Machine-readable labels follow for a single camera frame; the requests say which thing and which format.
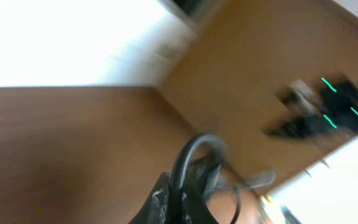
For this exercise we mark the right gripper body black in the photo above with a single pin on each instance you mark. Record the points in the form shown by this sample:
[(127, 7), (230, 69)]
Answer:
[(296, 125)]

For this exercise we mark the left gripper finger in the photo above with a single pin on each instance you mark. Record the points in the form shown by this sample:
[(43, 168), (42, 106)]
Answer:
[(162, 206)]

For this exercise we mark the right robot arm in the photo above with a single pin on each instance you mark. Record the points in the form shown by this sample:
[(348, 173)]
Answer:
[(340, 94)]

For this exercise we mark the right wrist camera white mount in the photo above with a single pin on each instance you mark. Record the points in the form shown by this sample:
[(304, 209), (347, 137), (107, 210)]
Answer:
[(300, 98)]

